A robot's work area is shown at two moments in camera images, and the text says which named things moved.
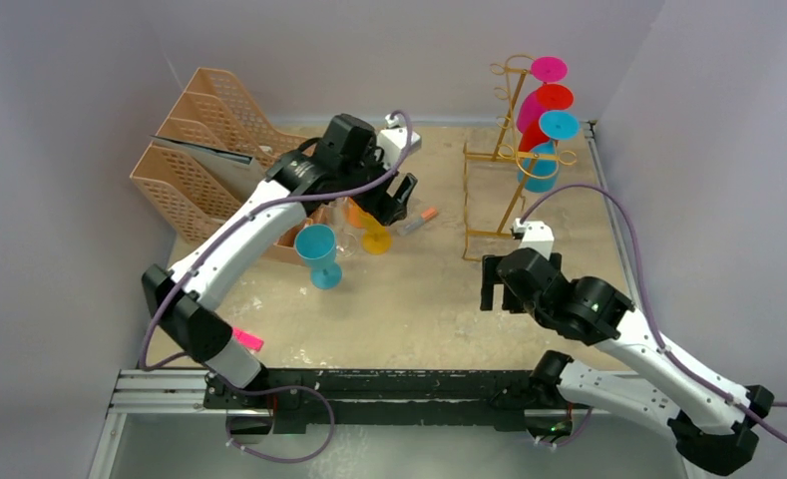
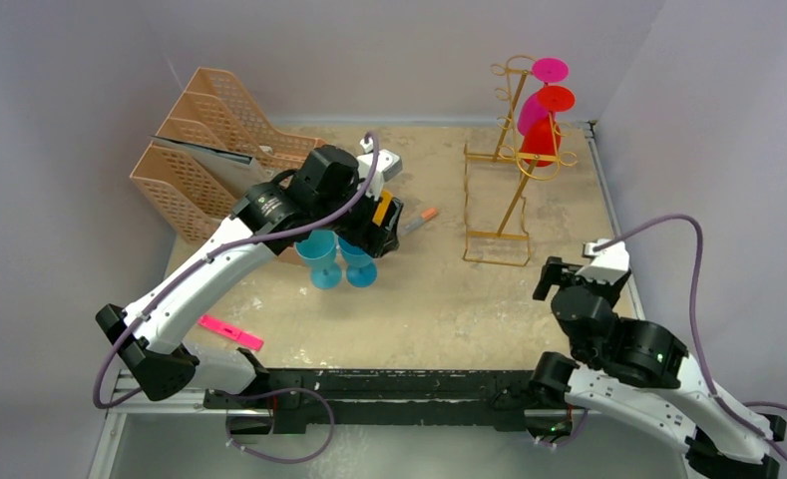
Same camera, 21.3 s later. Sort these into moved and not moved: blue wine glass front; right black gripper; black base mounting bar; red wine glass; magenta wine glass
Moved: right black gripper
Not moved: black base mounting bar; blue wine glass front; magenta wine glass; red wine glass
